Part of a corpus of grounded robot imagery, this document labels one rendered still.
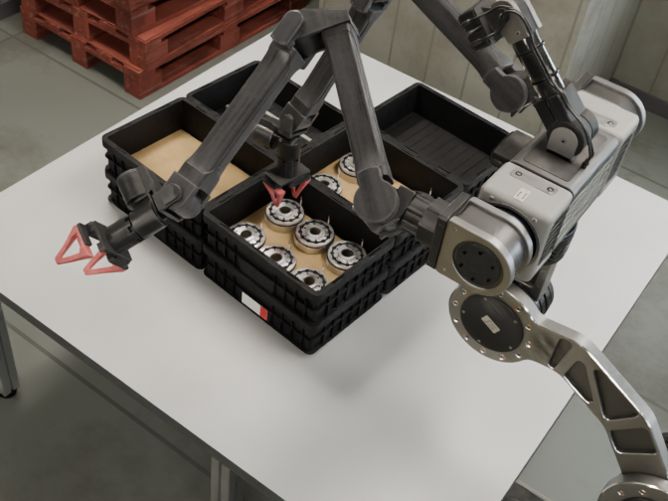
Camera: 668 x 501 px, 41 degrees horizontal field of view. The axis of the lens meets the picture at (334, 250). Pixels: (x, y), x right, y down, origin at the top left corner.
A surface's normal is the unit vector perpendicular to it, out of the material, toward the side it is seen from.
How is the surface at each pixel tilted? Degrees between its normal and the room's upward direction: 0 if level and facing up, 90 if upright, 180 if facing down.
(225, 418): 0
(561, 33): 90
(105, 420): 0
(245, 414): 0
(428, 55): 90
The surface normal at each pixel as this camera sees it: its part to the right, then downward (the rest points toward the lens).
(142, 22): 0.78, 0.49
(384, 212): -0.28, -0.23
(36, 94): 0.11, -0.71
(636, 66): -0.58, 0.52
